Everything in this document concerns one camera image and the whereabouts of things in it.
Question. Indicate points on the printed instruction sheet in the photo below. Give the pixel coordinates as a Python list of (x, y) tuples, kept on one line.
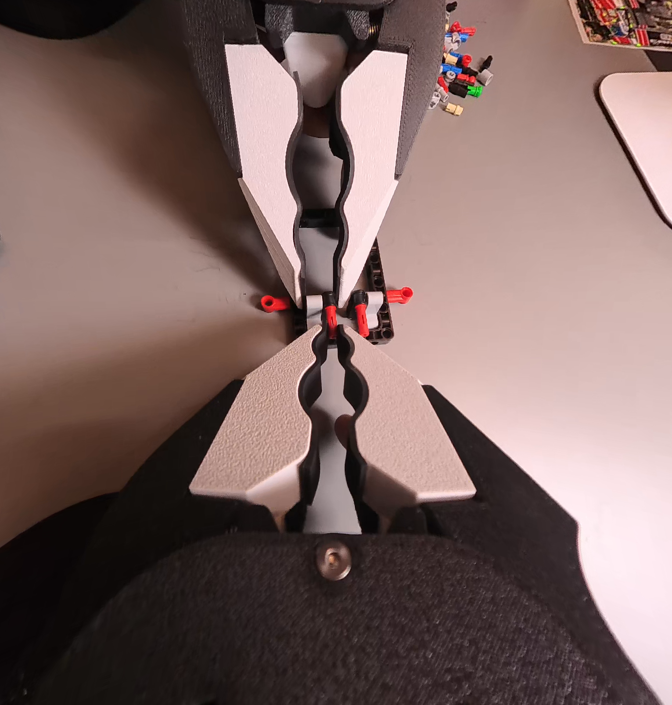
[(628, 22)]

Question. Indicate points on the black textured pad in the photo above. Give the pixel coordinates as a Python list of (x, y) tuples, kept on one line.
[(66, 16)]

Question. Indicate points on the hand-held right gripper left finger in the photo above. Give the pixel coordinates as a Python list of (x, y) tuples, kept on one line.
[(258, 429)]

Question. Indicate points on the person's right hand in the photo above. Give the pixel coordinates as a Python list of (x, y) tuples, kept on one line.
[(343, 429)]

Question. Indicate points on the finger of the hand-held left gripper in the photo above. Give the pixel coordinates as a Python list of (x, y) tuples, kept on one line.
[(258, 137), (374, 132)]

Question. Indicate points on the pile of small lego pieces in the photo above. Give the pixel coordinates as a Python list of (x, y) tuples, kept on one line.
[(460, 71)]

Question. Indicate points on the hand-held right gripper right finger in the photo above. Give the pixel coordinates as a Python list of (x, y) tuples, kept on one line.
[(407, 440)]

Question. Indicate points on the black lego frame assembly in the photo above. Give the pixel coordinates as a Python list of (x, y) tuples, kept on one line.
[(382, 325)]

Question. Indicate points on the white tablet stand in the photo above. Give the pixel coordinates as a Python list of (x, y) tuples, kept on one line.
[(655, 143)]

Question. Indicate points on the person's left hand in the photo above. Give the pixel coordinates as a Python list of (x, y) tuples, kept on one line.
[(316, 121)]

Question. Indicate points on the red lego pin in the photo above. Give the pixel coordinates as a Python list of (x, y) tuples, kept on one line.
[(362, 320), (331, 318)]

